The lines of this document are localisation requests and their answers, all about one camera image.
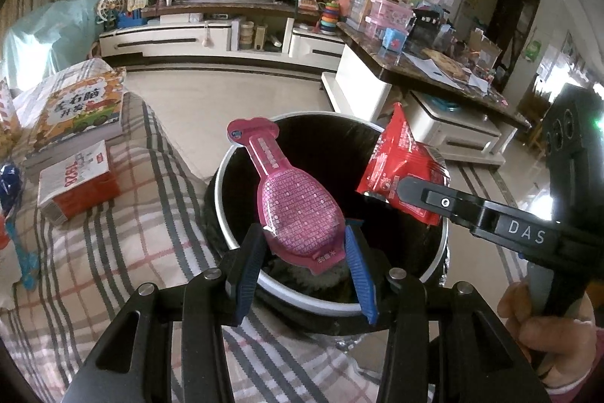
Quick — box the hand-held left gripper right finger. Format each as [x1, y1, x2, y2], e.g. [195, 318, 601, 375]
[344, 221, 550, 403]

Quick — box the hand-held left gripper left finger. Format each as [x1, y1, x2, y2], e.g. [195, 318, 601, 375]
[75, 224, 269, 403]

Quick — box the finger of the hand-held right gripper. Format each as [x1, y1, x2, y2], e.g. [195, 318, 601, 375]
[393, 175, 478, 236]

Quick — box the red snack packet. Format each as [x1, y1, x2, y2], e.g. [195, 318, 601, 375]
[355, 102, 451, 227]

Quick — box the pink spoon shaped pouch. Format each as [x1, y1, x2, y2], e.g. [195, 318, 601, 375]
[227, 116, 346, 275]

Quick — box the white-rimmed black trash bin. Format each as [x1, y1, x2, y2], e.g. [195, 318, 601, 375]
[203, 111, 450, 338]

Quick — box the person's right forearm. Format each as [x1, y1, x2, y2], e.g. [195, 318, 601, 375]
[542, 327, 604, 403]

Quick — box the person's right hand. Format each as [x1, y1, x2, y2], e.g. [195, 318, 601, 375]
[498, 283, 598, 385]

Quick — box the white drawer unit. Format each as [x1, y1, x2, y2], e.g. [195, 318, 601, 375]
[406, 89, 503, 168]

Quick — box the plaid tablecloth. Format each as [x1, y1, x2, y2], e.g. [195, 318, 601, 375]
[0, 58, 454, 403]

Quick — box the white paper sheet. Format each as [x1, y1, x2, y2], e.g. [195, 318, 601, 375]
[408, 54, 463, 90]

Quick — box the round woven tray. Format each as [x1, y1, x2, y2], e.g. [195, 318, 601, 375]
[422, 48, 473, 78]

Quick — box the marble top coffee table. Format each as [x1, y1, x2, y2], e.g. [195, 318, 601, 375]
[321, 23, 532, 130]

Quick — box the dark wooden door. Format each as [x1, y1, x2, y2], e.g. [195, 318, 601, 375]
[500, 0, 541, 68]

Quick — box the small blue basket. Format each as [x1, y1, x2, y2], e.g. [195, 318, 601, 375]
[383, 29, 407, 52]

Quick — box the black box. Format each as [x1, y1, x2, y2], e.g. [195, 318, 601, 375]
[408, 9, 447, 49]

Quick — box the pink toy box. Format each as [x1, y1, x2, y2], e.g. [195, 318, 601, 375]
[367, 0, 416, 39]

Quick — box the red and white box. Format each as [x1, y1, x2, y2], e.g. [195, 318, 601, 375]
[37, 139, 121, 227]

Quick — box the clear storage box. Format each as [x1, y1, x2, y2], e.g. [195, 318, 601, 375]
[350, 0, 373, 23]

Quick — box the teal plastic strip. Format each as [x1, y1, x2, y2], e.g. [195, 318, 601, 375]
[7, 214, 41, 290]

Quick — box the orange picture book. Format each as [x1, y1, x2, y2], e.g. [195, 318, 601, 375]
[12, 68, 128, 170]

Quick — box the white TV cabinet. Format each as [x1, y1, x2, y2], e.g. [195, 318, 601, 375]
[98, 0, 350, 71]

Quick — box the blue foil wrapper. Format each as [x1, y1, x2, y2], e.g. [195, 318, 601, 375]
[0, 164, 24, 215]

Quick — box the blue storage basket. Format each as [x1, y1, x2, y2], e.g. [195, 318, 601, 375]
[117, 10, 147, 28]

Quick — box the clear cookie jar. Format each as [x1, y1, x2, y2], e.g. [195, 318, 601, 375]
[0, 75, 23, 158]

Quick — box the ferris wheel toy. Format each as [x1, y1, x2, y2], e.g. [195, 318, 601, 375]
[96, 0, 124, 31]

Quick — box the teal dust cover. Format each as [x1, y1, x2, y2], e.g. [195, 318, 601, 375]
[0, 0, 107, 92]

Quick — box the rainbow ring stacking toy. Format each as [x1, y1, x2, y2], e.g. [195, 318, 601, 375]
[316, 1, 341, 33]

